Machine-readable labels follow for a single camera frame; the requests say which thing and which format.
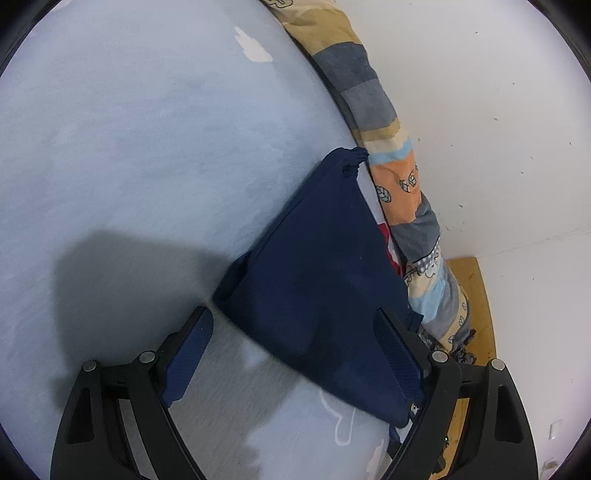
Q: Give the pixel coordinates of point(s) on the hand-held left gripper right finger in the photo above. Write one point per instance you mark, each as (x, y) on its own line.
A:
(399, 355)

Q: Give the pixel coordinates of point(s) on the navy blue garment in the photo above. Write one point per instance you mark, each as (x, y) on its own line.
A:
(314, 286)

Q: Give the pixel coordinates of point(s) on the blue cloud print bed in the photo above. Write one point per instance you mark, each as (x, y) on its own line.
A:
(138, 138)

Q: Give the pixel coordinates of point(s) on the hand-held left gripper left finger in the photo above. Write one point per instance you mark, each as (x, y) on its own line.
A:
(189, 355)

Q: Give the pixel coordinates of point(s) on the rolled patchwork quilt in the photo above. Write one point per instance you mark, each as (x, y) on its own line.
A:
(369, 101)

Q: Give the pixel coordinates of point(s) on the white wall socket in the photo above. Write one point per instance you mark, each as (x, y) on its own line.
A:
(556, 429)

